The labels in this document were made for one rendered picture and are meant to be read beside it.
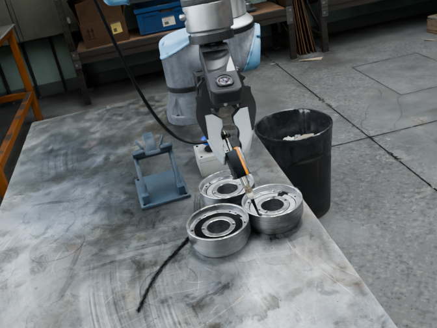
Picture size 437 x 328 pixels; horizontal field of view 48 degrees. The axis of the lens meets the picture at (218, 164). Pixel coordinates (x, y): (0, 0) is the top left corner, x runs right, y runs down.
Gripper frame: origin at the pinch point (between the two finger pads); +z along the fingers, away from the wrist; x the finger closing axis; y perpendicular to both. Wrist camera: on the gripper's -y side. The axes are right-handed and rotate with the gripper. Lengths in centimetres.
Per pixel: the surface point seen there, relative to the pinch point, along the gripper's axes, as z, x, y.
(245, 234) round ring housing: 11.5, 1.1, -5.8
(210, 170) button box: 9.2, 2.4, 20.9
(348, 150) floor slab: 69, -89, 171
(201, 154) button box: 5.8, 3.4, 22.3
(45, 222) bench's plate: 11.4, 37.0, 18.3
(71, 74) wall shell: 25, 81, 406
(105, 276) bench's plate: 14.2, 24.6, -3.8
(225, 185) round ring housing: 9.2, 0.9, 11.1
